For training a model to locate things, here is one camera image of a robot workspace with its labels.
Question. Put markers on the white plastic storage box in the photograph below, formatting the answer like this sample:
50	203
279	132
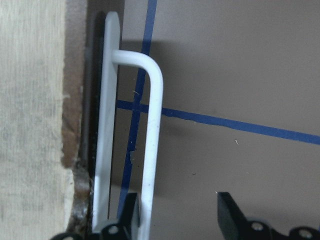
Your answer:
36	191

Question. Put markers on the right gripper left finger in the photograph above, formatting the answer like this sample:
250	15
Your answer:
127	226

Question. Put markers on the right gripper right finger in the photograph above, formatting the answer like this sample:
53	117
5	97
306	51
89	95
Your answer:
233	223

